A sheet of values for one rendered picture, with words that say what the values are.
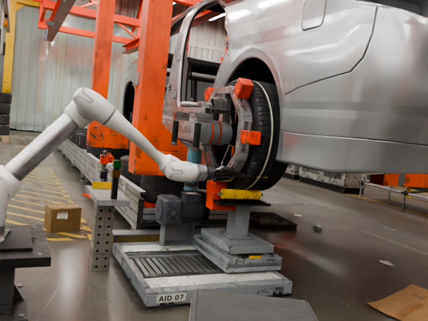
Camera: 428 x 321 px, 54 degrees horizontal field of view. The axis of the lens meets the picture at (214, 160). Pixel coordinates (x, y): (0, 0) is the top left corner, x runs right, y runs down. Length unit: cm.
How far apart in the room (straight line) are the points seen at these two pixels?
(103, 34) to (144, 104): 206
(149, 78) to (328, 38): 123
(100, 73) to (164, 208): 233
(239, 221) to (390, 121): 116
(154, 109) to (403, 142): 156
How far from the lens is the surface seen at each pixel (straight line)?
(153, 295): 210
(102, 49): 469
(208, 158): 267
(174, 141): 253
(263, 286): 236
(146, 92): 276
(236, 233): 259
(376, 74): 181
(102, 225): 248
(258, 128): 224
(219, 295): 146
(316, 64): 203
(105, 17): 475
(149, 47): 279
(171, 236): 290
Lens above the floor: 90
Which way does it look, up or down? 5 degrees down
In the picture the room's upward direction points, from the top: 6 degrees clockwise
